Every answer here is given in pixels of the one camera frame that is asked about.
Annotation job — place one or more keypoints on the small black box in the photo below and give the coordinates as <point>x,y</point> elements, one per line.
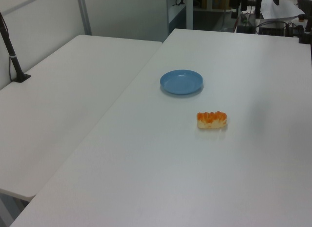
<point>245,28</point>

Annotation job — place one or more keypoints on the black electronics box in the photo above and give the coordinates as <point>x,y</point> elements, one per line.
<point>271,29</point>

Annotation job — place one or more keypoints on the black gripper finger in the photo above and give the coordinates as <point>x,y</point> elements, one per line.
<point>234,13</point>
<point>243,6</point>

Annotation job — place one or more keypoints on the black camera stand pole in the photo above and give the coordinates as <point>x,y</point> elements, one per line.
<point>12,58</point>

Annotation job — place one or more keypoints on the white paper sheet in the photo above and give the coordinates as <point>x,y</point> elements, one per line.
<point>278,9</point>

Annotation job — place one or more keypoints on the orange glazed bread roll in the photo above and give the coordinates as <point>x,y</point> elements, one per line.
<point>212,119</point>

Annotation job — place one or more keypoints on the black monitor corner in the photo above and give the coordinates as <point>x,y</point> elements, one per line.
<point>306,6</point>

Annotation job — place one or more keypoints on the blue round plate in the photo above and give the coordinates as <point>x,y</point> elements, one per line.
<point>181,84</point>

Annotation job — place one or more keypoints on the black table clamp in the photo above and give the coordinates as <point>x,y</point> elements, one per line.
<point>304,34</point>

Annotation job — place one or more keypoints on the black upright stand pole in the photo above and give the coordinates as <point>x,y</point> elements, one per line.
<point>258,5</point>

